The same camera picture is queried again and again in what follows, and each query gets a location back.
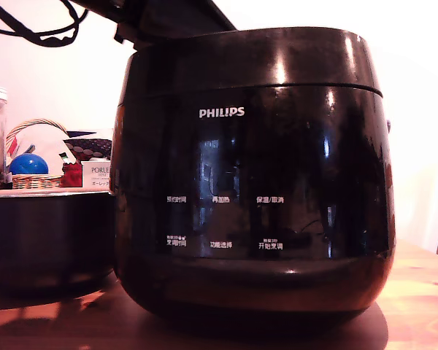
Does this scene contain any thin black cable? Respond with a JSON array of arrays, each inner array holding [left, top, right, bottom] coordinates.
[[0, 0, 82, 39]]

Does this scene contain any black inner cooking pot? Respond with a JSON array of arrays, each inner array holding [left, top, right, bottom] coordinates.
[[0, 189, 118, 293]]

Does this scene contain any black Philips rice cooker body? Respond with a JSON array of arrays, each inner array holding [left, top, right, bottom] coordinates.
[[109, 85, 397, 322]]

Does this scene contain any thick black cable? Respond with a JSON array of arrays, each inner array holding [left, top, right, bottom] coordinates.
[[0, 0, 91, 48]]

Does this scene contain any red small pouch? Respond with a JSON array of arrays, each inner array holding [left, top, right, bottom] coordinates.
[[61, 162, 84, 189]]

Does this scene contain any woven wicker basket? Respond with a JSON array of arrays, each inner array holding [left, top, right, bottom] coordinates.
[[5, 117, 72, 190]]

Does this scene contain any white printed carton box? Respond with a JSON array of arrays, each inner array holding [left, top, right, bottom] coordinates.
[[80, 161, 112, 190]]

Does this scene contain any black rice cooker lid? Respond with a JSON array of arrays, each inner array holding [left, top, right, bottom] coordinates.
[[118, 26, 384, 107]]

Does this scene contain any white printed cloth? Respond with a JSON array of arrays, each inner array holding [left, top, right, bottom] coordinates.
[[6, 125, 77, 176]]

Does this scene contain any blue ball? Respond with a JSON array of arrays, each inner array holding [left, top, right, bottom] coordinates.
[[9, 153, 50, 176]]

